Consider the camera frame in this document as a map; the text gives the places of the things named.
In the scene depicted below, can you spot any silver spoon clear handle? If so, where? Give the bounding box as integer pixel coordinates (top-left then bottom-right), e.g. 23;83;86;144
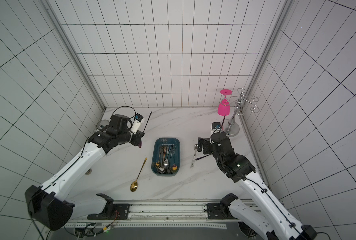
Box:
191;144;198;169

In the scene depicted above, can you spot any purple bowl dark spoon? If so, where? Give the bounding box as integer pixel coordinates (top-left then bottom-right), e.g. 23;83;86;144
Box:
138;111;153;149

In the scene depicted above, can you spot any long gold spoon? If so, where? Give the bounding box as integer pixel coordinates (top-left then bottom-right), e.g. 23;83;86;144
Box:
130;158;147;192

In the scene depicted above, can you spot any teal plastic storage box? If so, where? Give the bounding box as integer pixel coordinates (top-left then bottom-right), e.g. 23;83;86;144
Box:
151;138;181;177

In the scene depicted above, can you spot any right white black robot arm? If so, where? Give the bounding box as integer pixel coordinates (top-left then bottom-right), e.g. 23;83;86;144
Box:
198;131;318;240

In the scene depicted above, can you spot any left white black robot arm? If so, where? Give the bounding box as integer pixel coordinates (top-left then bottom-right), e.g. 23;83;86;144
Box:
25;114;144;231

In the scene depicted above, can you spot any grey translucent cup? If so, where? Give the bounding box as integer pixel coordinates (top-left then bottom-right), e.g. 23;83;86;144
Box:
96;120;110;131

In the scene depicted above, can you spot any chrome wine glass rack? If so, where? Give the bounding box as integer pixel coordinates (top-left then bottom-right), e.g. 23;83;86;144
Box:
221;88;260;137

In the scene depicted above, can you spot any pink upside-down wine glass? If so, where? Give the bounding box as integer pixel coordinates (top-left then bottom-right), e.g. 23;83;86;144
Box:
218;89;233;117

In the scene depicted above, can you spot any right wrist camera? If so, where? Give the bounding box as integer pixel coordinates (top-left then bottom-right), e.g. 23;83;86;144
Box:
211;122;222;135

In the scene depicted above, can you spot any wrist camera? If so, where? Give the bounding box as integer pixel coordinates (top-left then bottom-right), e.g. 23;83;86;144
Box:
130;113;144;134
211;122;222;135

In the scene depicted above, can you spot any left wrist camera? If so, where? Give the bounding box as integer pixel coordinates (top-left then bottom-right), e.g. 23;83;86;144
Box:
130;113;144;134

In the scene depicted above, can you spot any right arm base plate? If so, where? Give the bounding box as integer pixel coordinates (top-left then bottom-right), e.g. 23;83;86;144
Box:
204;203;235;220

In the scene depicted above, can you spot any aluminium mounting rail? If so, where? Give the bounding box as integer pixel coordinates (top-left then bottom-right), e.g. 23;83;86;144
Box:
63;200;290;229

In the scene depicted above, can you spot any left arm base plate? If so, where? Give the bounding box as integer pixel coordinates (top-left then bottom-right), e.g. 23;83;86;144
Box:
87;204;130;221

